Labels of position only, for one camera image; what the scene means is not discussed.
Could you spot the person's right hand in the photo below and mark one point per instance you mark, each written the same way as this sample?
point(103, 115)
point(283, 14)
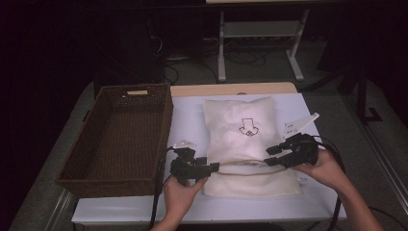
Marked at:
point(328, 173)

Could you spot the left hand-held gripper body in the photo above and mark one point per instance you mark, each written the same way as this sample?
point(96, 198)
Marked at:
point(187, 170)

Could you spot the person's left hand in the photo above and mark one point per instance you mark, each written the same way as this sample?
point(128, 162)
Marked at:
point(181, 199)

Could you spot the brown wicker basket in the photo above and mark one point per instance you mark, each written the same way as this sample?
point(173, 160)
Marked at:
point(128, 106)

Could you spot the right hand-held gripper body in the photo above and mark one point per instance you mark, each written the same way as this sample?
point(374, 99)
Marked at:
point(303, 150)

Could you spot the white metal desk frame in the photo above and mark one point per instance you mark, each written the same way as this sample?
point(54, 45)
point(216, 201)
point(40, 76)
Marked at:
point(260, 29)

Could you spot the black metal stand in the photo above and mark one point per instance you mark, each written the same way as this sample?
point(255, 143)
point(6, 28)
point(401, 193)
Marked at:
point(362, 96)

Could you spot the white table mat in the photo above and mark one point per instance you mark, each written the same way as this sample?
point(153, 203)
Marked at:
point(189, 122)

